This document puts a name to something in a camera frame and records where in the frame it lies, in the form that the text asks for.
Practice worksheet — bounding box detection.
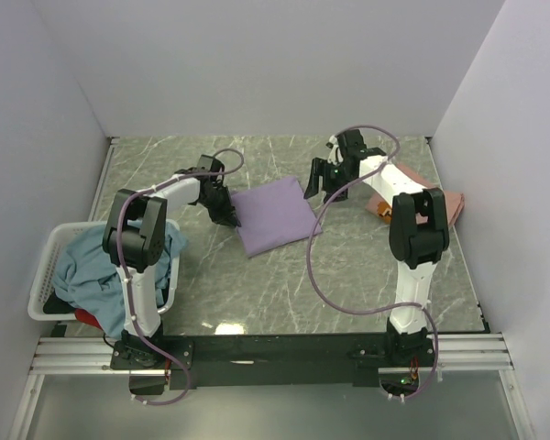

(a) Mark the purple t shirt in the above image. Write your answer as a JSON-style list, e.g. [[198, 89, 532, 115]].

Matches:
[[232, 176, 316, 258]]

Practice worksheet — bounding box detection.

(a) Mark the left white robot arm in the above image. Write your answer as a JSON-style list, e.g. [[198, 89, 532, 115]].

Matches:
[[103, 172, 240, 344]]

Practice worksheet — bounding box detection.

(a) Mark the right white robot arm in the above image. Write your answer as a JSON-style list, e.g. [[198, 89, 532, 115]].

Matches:
[[304, 155, 450, 336]]

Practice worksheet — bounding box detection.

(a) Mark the folded pink t shirt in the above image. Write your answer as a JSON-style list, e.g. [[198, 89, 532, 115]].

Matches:
[[366, 164, 465, 226]]

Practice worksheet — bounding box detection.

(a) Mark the light blue t shirt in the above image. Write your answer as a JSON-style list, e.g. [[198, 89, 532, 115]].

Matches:
[[53, 224, 189, 340]]

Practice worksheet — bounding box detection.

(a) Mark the red garment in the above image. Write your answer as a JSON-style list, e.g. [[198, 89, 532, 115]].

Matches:
[[74, 309, 102, 330]]

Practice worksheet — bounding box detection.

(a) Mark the white laundry basket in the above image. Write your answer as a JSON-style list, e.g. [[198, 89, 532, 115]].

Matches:
[[26, 220, 182, 323]]

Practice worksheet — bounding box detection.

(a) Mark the black garment in basket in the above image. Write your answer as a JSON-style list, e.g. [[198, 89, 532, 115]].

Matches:
[[42, 294, 75, 315]]

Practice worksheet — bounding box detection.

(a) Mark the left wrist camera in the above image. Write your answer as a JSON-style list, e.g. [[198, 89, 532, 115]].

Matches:
[[196, 154, 226, 178]]

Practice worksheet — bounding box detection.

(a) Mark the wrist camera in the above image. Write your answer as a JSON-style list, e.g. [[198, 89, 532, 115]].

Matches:
[[196, 154, 226, 178], [326, 129, 369, 164]]

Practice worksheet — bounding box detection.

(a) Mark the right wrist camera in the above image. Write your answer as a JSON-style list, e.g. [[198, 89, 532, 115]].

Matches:
[[326, 129, 369, 164]]

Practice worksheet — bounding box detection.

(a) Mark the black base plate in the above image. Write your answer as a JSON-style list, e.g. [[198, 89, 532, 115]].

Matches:
[[110, 333, 435, 390]]

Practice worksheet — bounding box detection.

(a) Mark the aluminium rail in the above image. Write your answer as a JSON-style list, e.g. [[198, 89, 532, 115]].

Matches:
[[29, 334, 514, 375]]

